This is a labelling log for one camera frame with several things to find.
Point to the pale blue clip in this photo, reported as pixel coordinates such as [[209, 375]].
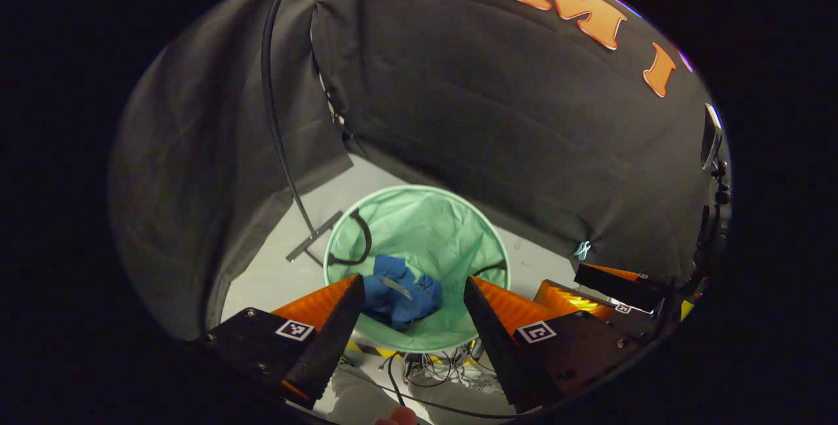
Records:
[[582, 249]]

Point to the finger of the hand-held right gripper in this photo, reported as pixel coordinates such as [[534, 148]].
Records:
[[569, 297], [622, 283]]

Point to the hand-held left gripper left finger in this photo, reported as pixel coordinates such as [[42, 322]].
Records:
[[330, 346]]

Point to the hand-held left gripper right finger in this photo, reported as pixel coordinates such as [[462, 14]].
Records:
[[497, 353]]

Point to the white paper garment tag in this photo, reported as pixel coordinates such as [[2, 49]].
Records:
[[396, 286]]

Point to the green laundry hamper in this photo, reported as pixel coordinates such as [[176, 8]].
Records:
[[432, 228]]

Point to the black clothes rack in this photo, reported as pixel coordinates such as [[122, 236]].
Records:
[[313, 236]]

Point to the black backdrop cloth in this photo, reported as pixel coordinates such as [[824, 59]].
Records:
[[491, 117]]

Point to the plain black curtain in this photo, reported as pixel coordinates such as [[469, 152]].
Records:
[[196, 183]]

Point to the yellow black striped tape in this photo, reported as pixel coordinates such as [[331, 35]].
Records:
[[373, 350]]

